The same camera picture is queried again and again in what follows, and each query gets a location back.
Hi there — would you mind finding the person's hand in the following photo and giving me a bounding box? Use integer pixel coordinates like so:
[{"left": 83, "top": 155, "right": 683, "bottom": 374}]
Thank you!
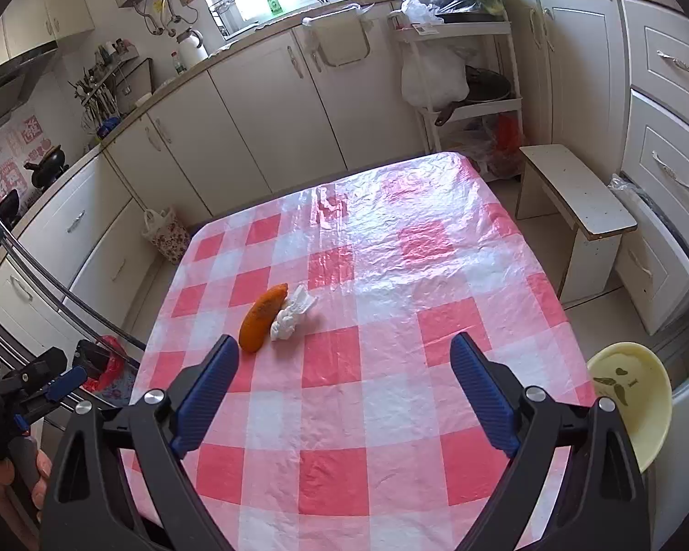
[{"left": 0, "top": 448, "right": 53, "bottom": 524}]

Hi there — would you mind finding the small white tissue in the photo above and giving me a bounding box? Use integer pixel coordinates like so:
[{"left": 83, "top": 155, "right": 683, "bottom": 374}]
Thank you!
[{"left": 270, "top": 285, "right": 317, "bottom": 341}]

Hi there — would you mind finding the white tiered storage rack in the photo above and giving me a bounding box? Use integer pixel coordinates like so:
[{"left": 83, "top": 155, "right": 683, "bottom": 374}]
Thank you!
[{"left": 388, "top": 0, "right": 524, "bottom": 182}]

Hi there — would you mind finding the black wok on stove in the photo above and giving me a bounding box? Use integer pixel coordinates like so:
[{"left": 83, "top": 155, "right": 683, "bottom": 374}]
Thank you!
[{"left": 23, "top": 146, "right": 69, "bottom": 191}]

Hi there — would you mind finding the white plastic bag on rack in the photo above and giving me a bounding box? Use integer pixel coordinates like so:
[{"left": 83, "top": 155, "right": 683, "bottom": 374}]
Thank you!
[{"left": 402, "top": 44, "right": 469, "bottom": 110}]

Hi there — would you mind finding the white wooden stool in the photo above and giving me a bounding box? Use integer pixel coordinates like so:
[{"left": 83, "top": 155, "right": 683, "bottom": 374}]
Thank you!
[{"left": 516, "top": 144, "right": 637, "bottom": 305}]

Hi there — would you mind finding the mop handle pole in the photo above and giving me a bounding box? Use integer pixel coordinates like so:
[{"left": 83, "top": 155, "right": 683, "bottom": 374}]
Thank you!
[{"left": 0, "top": 218, "right": 147, "bottom": 352}]

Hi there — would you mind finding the yellow plastic dustpan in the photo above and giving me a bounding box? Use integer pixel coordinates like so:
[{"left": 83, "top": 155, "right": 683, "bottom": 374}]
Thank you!
[{"left": 587, "top": 342, "right": 672, "bottom": 472}]

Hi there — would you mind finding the orange peel long piece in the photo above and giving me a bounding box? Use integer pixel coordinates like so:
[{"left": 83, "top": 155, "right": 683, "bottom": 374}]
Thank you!
[{"left": 237, "top": 284, "right": 288, "bottom": 353}]

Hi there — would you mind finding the pink checkered plastic tablecloth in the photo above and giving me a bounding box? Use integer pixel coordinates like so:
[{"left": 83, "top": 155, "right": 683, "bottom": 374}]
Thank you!
[{"left": 135, "top": 153, "right": 593, "bottom": 550}]

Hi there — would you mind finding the white electric kettle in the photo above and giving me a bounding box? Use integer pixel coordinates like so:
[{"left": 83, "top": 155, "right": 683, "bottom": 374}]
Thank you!
[{"left": 176, "top": 28, "right": 209, "bottom": 70}]

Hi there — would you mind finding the floral bag on floor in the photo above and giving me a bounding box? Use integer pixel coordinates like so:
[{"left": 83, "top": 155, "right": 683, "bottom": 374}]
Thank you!
[{"left": 141, "top": 208, "right": 191, "bottom": 265}]

